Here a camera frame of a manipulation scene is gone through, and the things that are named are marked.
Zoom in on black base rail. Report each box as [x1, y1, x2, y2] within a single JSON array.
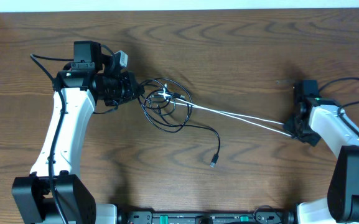
[[117, 208, 298, 224]]

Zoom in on black USB-A cable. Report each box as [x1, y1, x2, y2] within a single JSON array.
[[137, 77, 221, 168]]

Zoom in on black thin USB cable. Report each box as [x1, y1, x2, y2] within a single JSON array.
[[141, 79, 186, 119]]

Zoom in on white USB cable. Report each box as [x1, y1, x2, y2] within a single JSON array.
[[152, 83, 294, 138]]

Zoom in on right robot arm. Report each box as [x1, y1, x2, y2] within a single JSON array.
[[281, 80, 359, 223]]

